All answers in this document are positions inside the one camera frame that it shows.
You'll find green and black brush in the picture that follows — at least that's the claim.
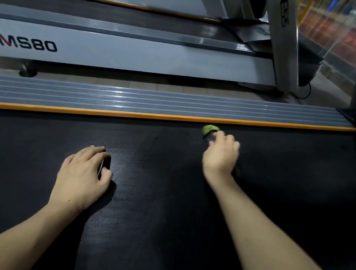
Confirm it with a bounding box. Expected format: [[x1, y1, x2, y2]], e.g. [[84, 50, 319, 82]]
[[200, 123, 222, 149]]

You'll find person's left hand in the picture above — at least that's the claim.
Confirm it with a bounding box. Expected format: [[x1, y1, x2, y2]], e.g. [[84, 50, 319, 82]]
[[47, 140, 117, 216]]

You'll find person's right forearm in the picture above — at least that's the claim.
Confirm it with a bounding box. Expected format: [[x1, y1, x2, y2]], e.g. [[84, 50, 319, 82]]
[[195, 172, 356, 270]]

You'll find black power cable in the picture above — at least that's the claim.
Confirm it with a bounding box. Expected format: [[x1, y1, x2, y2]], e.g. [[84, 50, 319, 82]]
[[291, 80, 313, 101]]

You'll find person's right hand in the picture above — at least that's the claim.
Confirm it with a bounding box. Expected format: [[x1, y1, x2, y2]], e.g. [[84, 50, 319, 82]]
[[199, 130, 243, 188]]

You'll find silver treadmill with red logo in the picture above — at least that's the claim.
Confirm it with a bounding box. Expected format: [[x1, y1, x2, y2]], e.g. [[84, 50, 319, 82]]
[[0, 0, 333, 114]]

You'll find yellow railing post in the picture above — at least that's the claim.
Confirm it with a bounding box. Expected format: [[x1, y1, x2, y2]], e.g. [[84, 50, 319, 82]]
[[293, 0, 319, 26]]

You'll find person's left forearm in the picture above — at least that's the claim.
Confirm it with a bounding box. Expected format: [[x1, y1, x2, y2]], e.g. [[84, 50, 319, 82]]
[[0, 195, 92, 270]]

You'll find glass railing panel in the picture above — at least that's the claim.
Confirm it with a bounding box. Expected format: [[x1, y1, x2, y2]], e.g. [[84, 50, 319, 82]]
[[289, 0, 356, 85]]

